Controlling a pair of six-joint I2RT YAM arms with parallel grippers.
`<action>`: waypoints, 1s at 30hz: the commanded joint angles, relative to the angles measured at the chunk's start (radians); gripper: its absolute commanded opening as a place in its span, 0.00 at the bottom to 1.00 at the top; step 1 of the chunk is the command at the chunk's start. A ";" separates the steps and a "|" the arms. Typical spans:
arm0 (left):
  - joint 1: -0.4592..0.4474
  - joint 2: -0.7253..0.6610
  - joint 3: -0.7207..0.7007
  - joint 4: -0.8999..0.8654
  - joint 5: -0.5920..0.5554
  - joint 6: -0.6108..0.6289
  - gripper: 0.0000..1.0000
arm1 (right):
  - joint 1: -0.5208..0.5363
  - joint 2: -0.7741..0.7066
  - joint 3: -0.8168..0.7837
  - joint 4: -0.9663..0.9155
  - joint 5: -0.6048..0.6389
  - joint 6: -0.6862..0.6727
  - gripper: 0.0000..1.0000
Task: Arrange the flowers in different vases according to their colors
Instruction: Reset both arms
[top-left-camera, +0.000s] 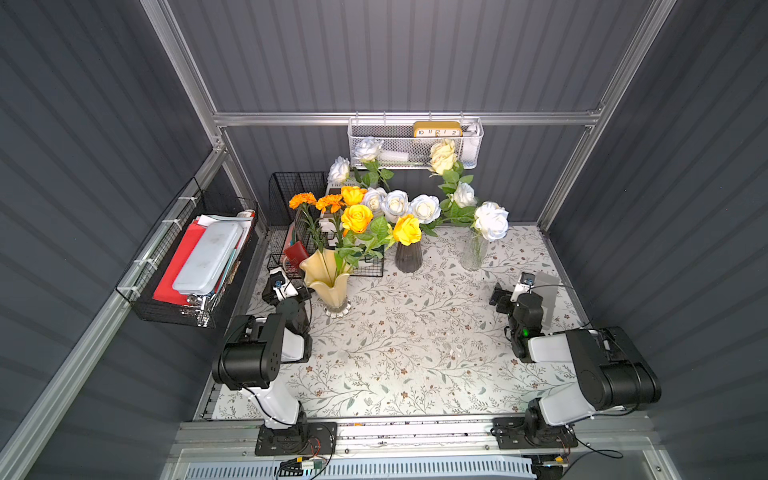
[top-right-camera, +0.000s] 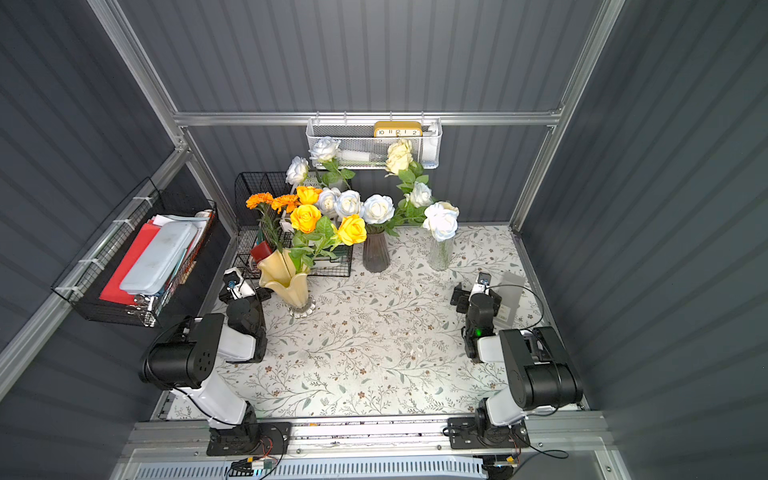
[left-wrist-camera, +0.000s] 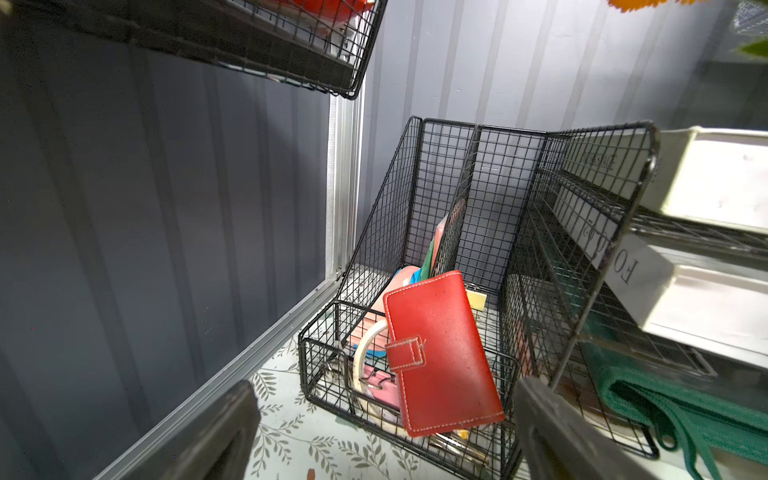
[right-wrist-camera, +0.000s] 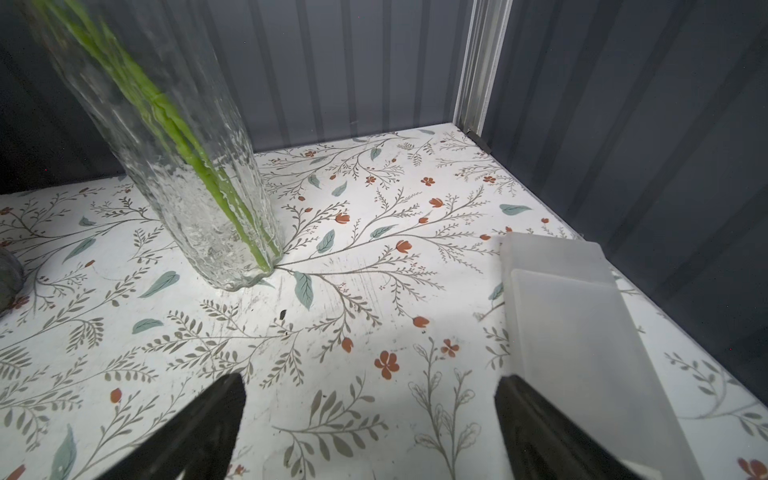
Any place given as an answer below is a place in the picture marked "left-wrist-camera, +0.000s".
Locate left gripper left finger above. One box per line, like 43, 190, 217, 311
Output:
126, 380, 261, 480

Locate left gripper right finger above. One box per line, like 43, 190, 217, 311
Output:
513, 377, 653, 480

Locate red leather wallet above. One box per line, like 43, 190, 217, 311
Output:
383, 270, 505, 438

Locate floral patterned table mat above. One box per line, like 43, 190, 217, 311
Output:
244, 337, 455, 479

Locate green folded cloth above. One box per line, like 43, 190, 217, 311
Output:
581, 343, 767, 479

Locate tape roll in organizer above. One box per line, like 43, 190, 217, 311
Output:
351, 320, 409, 438

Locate white book lower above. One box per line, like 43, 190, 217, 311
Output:
551, 185, 768, 372

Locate black wire desk organizer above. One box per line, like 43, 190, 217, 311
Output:
296, 115, 768, 480

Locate black wire side basket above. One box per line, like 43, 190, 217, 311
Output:
1, 1, 387, 100

